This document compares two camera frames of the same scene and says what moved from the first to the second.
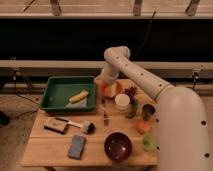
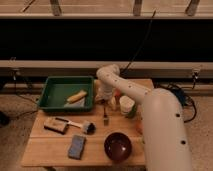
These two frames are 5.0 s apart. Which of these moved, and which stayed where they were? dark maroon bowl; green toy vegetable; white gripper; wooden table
Moved: white gripper
Stayed: green toy vegetable; dark maroon bowl; wooden table
